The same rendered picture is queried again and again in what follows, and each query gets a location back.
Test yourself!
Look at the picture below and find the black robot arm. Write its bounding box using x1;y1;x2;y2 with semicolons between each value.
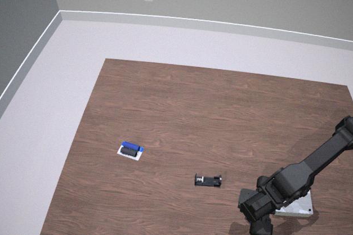
238;115;353;223

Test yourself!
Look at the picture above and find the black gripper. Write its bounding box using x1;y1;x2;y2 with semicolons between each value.
249;176;277;235

